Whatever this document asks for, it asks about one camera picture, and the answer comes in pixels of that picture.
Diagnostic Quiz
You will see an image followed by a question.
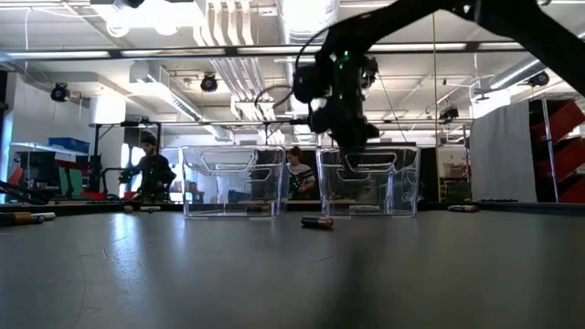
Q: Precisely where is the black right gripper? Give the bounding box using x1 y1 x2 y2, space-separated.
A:
310 48 380 150

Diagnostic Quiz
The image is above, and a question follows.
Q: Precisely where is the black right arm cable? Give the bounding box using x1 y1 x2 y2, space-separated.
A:
253 25 333 111

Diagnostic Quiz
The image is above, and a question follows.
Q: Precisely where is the clear plastic bin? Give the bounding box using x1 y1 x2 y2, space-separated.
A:
181 144 287 218
316 144 420 218

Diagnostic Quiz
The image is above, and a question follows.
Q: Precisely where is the silver ceiling air duct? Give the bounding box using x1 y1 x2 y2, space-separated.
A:
277 0 342 143

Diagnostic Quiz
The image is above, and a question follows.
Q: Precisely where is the red shelf rack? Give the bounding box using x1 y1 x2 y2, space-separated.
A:
529 98 585 205

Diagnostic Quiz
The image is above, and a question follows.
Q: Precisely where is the thin vertical metal pole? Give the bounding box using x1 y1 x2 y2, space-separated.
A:
431 13 439 203

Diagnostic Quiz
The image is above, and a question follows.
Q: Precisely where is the blue plastic crate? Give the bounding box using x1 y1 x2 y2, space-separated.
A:
48 136 91 154

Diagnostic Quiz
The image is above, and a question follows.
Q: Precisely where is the person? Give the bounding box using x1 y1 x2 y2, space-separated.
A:
285 145 317 201
119 133 177 203
186 180 206 205

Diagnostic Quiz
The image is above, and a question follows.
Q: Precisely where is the white curtain partition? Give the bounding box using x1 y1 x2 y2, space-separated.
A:
470 100 538 204

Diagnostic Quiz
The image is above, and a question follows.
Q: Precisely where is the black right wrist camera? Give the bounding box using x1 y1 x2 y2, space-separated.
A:
291 62 331 105

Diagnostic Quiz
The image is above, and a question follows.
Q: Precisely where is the black background rig frame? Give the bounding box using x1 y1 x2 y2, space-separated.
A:
93 120 162 202

